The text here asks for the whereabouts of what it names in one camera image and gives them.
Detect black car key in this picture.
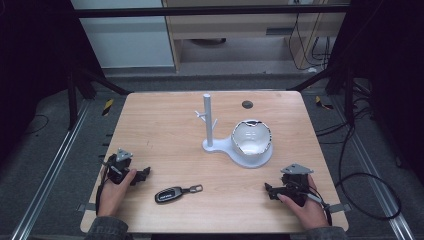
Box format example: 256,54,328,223
154,184,204,205

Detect white cabinet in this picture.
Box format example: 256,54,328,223
69,0,176,70

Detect metal table bracket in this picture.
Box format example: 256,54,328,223
327,203,353,215
76,202,97,214

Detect white key stand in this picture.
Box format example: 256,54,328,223
194,93,275,170

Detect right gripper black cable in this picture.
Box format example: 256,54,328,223
301,189,334,228

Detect black stand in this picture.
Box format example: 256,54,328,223
294,63,359,128
65,63,132,132

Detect white bowl with silver rim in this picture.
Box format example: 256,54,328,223
231,118,273,156

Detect hanging black cables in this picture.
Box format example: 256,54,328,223
287,11,333,72

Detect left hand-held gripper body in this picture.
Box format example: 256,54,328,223
105,148,134,185

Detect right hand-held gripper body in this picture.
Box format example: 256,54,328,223
279,162,315,208

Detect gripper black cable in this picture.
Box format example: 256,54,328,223
301,189,334,228
95,159,112,216

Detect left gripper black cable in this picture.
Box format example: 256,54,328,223
95,159,112,216

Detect yellow black striped tape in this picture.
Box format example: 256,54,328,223
314,95,334,111
101,98,115,117

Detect wooden desk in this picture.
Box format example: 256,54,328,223
161,0,351,73

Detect long black floor cable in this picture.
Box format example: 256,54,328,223
334,113,403,222

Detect metal floor rail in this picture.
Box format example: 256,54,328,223
333,95,417,240
9,99,92,240

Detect person's left hand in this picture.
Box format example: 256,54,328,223
96,168,138,218

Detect person's right hand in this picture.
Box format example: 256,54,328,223
276,174,330,231

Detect black horizontal bar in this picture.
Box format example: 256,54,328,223
73,4,349,19

